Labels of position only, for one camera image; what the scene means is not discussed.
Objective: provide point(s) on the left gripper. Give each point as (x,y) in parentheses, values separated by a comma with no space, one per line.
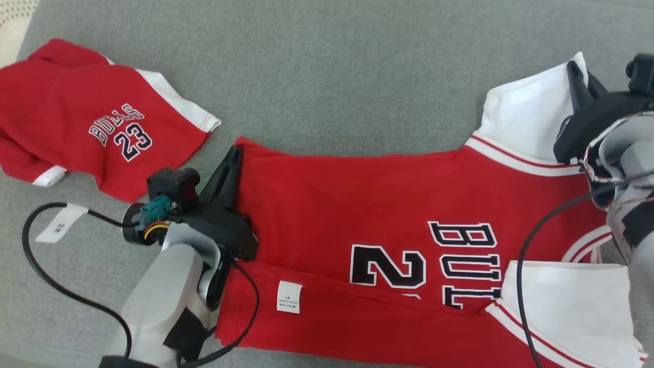
(225,230)

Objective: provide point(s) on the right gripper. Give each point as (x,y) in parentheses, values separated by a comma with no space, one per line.
(603,115)

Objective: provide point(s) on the red jersey with white sleeves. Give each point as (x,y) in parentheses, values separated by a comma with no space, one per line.
(332,204)

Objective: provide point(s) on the red shorts with white stripes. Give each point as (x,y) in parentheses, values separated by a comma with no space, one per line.
(66,112)

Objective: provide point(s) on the grey fabric sofa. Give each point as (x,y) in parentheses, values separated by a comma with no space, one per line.
(332,76)

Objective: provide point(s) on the cream perforated laundry basket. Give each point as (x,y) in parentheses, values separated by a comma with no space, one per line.
(13,25)

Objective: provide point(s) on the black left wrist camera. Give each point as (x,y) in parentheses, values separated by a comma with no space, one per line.
(173,186)

